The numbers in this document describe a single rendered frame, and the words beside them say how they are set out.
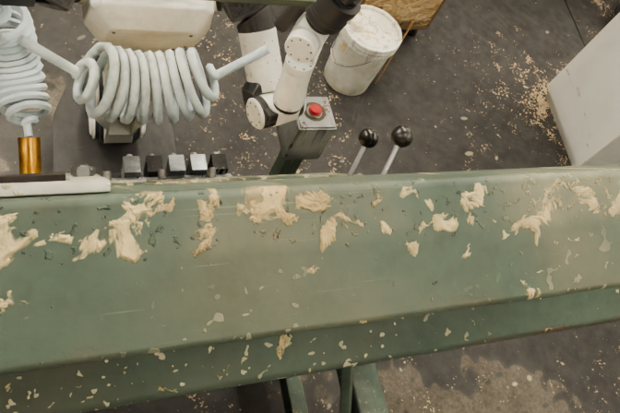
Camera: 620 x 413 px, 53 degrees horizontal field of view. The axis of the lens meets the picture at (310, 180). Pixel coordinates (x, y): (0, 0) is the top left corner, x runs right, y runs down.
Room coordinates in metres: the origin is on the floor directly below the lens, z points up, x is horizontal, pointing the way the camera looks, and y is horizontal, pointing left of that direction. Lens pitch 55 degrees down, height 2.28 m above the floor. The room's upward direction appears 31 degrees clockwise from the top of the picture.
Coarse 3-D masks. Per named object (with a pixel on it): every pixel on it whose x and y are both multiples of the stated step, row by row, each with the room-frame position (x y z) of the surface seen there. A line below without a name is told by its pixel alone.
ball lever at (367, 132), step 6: (360, 132) 0.75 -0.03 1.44; (366, 132) 0.75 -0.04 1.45; (372, 132) 0.75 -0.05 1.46; (360, 138) 0.74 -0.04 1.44; (366, 138) 0.74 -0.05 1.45; (372, 138) 0.74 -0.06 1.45; (378, 138) 0.76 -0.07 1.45; (360, 144) 0.74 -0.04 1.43; (366, 144) 0.73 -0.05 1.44; (372, 144) 0.74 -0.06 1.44; (360, 150) 0.73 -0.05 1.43; (360, 156) 0.72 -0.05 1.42; (354, 162) 0.70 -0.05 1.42; (354, 168) 0.70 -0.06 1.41; (348, 174) 0.68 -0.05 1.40
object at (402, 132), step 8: (400, 128) 0.70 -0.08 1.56; (408, 128) 0.71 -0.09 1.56; (392, 136) 0.69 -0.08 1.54; (400, 136) 0.69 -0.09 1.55; (408, 136) 0.70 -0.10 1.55; (400, 144) 0.69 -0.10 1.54; (408, 144) 0.69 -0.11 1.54; (392, 152) 0.67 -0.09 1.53; (392, 160) 0.66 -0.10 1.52; (384, 168) 0.65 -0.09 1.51
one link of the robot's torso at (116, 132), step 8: (96, 96) 1.02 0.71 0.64; (96, 104) 1.02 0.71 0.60; (136, 112) 1.11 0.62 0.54; (152, 112) 1.15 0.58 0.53; (96, 120) 1.02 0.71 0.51; (104, 120) 1.04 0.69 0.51; (136, 120) 1.11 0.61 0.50; (96, 128) 1.10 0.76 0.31; (104, 128) 1.05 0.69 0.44; (112, 128) 1.11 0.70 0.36; (120, 128) 1.13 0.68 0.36; (128, 128) 1.15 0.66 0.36; (136, 128) 1.12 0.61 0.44; (96, 136) 1.10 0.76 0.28; (104, 136) 1.09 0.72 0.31; (112, 136) 1.11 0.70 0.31; (120, 136) 1.13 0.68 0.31; (128, 136) 1.15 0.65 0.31; (136, 136) 1.17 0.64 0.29
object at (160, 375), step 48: (288, 336) 0.25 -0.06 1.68; (336, 336) 0.28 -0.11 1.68; (384, 336) 0.31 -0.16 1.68; (432, 336) 0.34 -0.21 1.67; (480, 336) 0.38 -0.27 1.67; (0, 384) 0.07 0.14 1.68; (48, 384) 0.09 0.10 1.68; (96, 384) 0.11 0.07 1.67; (144, 384) 0.14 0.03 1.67; (192, 384) 0.16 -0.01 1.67; (240, 384) 0.19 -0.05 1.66
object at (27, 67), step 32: (0, 0) 0.24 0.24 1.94; (32, 0) 0.25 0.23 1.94; (0, 32) 0.25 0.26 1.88; (32, 32) 0.26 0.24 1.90; (0, 64) 0.23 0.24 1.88; (32, 64) 0.25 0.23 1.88; (0, 96) 0.22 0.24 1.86; (32, 96) 0.23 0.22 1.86; (32, 160) 0.20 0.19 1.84; (0, 192) 0.12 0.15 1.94; (32, 192) 0.13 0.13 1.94; (64, 192) 0.14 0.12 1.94; (96, 192) 0.15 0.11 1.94
